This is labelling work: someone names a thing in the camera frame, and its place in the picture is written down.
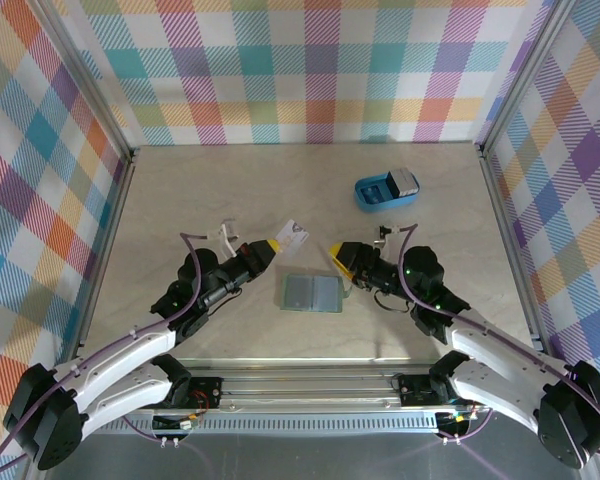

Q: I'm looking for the mint green card holder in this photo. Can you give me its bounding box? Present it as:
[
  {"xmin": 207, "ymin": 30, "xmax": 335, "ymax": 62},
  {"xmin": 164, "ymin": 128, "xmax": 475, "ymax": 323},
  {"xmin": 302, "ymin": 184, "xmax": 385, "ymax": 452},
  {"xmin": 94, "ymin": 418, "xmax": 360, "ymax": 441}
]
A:
[{"xmin": 281, "ymin": 272, "xmax": 357, "ymax": 315}]

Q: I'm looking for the white credit card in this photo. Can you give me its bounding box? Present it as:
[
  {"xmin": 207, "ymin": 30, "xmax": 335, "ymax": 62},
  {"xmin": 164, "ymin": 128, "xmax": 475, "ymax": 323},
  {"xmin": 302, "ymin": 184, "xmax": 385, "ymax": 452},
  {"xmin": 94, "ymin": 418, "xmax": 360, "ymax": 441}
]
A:
[{"xmin": 274, "ymin": 218, "xmax": 312, "ymax": 259}]

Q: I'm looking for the blue plastic tray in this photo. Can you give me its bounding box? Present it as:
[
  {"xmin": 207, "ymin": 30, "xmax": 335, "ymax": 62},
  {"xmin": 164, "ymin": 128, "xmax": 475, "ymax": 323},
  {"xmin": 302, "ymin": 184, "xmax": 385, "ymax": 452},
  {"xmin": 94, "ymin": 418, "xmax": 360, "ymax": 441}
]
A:
[{"xmin": 353, "ymin": 168, "xmax": 422, "ymax": 214}]

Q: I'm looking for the stack of cards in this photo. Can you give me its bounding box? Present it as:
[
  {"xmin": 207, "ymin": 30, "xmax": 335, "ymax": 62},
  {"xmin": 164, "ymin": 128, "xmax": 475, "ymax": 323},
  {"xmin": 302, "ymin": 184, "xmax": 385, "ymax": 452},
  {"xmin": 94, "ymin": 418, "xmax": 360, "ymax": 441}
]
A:
[{"xmin": 385, "ymin": 168, "xmax": 415, "ymax": 199}]

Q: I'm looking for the grey metal panel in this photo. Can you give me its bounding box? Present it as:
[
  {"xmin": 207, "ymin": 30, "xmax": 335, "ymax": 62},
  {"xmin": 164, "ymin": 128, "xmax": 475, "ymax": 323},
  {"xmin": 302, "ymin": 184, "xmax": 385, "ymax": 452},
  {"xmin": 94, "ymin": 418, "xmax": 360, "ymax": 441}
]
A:
[{"xmin": 44, "ymin": 432, "xmax": 581, "ymax": 480}]

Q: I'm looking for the aluminium side rail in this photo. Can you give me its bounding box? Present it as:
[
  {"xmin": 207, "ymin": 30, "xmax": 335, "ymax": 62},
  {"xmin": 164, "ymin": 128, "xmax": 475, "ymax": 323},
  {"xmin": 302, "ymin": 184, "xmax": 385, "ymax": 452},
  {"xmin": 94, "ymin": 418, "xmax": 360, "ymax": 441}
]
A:
[
  {"xmin": 477, "ymin": 144, "xmax": 554, "ymax": 370},
  {"xmin": 64, "ymin": 149, "xmax": 139, "ymax": 375}
]

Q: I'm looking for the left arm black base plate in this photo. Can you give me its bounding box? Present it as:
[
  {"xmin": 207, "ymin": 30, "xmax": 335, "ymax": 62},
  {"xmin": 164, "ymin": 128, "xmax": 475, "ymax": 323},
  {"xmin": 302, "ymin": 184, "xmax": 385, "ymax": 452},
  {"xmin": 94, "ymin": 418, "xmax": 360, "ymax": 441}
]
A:
[{"xmin": 131, "ymin": 375, "xmax": 225, "ymax": 412}]

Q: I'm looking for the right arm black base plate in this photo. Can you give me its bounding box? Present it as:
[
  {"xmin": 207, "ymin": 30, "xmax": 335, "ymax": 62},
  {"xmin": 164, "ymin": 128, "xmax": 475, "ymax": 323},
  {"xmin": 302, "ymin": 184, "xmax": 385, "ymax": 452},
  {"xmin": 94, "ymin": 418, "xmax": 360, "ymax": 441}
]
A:
[{"xmin": 398, "ymin": 372, "xmax": 491, "ymax": 407}]

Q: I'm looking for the long aluminium mounting rail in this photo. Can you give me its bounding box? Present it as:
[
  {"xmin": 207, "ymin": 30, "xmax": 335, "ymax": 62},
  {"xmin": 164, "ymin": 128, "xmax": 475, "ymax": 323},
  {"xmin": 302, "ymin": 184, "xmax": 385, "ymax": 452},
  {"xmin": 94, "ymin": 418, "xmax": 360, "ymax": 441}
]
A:
[{"xmin": 33, "ymin": 367, "xmax": 590, "ymax": 417}]

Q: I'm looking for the black electronics bracket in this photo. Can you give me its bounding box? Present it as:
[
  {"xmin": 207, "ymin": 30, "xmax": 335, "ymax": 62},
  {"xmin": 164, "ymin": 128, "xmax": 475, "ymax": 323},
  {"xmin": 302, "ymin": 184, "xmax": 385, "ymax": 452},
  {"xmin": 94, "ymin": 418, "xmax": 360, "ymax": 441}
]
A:
[{"xmin": 435, "ymin": 410, "xmax": 474, "ymax": 437}]

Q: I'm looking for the slotted metal cable duct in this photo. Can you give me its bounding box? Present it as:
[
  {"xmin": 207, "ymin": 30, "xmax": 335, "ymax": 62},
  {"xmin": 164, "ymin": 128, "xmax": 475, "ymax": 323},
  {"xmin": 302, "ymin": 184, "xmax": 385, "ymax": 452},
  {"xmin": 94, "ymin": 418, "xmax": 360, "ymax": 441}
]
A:
[{"xmin": 59, "ymin": 417, "xmax": 441, "ymax": 435}]

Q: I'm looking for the aluminium corner post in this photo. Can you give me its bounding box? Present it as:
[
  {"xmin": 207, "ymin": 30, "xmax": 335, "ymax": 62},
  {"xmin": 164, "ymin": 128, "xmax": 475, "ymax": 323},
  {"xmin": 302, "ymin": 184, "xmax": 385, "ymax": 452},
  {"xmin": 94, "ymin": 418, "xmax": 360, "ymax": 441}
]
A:
[
  {"xmin": 474, "ymin": 0, "xmax": 579, "ymax": 157},
  {"xmin": 32, "ymin": 0, "xmax": 137, "ymax": 164}
]

